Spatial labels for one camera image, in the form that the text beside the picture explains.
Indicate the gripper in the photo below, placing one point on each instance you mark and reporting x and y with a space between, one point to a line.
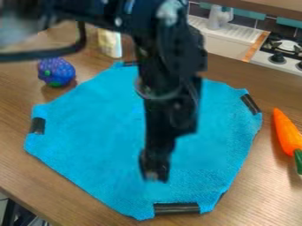
169 120

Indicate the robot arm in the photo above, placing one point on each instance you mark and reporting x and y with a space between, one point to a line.
165 44

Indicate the blue cloth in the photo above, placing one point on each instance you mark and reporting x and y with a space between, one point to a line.
90 132

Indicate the purple toy grapes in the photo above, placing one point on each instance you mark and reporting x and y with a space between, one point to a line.
57 72

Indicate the orange toy carrot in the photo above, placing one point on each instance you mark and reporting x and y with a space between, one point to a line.
288 134

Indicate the toy sink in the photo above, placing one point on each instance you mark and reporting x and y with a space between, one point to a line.
230 39

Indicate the tap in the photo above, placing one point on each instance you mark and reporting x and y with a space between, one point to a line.
217 17

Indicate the toy stove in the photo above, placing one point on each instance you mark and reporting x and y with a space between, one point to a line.
281 53

